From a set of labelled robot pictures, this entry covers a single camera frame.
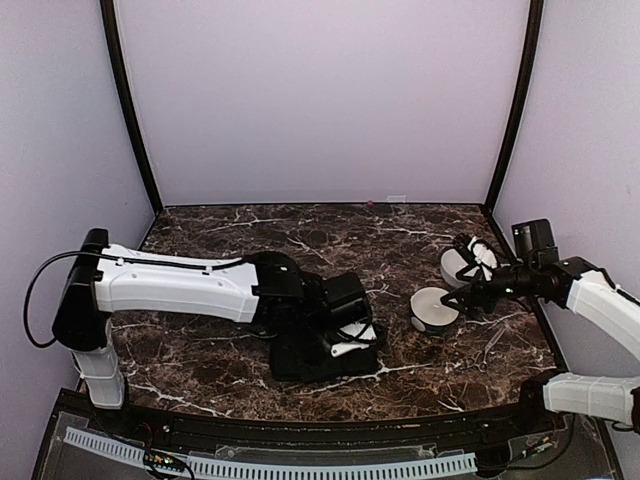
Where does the white and teal bowl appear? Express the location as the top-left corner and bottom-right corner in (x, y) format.
(410, 287), (459, 335)

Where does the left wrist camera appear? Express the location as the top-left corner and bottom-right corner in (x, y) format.
(324, 272), (371, 326)

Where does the left black frame post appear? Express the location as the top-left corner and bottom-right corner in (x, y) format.
(99, 0), (164, 215)

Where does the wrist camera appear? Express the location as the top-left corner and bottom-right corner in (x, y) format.
(324, 272), (371, 326)
(511, 219), (559, 269)

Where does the white slotted cable duct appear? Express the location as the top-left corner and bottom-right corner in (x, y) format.
(63, 427), (478, 479)

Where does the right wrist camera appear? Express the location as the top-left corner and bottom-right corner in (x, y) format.
(511, 219), (559, 269)

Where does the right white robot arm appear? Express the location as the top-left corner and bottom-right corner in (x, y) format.
(440, 222), (639, 434)

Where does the silver scissors right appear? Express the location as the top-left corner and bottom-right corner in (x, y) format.
(473, 326), (506, 372)

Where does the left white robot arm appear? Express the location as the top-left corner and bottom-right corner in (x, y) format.
(35, 228), (382, 436)

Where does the black frame post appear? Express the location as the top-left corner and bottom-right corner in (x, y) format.
(99, 0), (164, 215)
(483, 0), (545, 216)

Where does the black front rail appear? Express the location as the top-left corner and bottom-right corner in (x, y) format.
(30, 389), (624, 479)

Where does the right black frame post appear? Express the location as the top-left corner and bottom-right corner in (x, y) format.
(483, 0), (545, 216)

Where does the plain white bowl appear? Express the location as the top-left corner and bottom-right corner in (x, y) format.
(440, 248), (468, 288)

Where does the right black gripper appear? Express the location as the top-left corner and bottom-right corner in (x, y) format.
(442, 262), (538, 319)

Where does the black zippered tool case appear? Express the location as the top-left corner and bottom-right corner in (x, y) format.
(269, 299), (383, 383)

